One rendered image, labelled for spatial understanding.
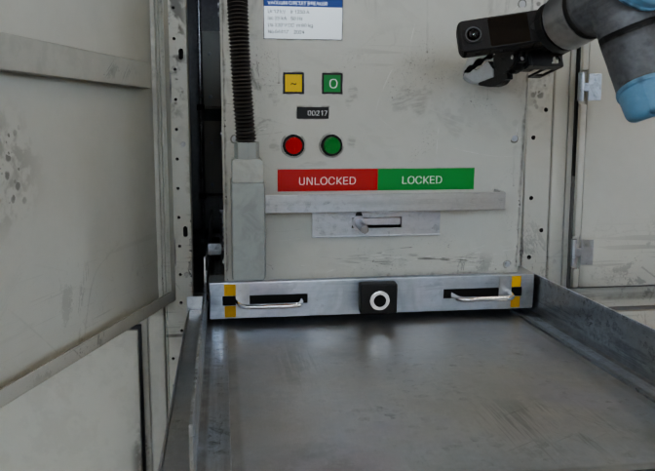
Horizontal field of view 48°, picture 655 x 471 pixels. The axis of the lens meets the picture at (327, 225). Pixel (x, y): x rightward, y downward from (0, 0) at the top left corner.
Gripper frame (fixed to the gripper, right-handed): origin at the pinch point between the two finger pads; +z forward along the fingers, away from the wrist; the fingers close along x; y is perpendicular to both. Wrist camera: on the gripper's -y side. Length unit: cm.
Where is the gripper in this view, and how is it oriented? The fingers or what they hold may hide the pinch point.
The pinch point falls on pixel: (464, 73)
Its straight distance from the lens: 119.4
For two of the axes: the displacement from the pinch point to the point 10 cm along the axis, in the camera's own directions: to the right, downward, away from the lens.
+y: 9.1, -0.6, 4.0
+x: -1.1, -9.9, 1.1
